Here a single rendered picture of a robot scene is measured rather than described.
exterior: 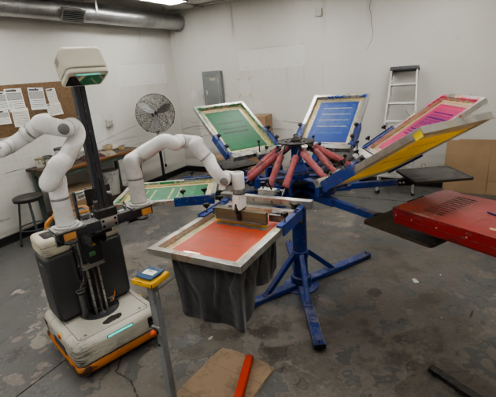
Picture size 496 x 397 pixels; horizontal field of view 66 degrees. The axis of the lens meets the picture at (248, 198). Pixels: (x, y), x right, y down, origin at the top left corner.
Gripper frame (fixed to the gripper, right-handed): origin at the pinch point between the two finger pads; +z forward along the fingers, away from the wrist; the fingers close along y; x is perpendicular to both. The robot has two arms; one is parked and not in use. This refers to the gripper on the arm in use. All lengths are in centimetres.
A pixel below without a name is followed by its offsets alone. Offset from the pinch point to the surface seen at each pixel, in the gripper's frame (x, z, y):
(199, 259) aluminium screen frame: 6, 3, 52
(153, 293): -9, 15, 71
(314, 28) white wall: -99, -140, -420
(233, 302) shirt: 17, 31, 42
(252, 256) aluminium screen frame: 30, 2, 41
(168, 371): -9, 63, 71
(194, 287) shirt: -8, 28, 42
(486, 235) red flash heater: 128, -10, 8
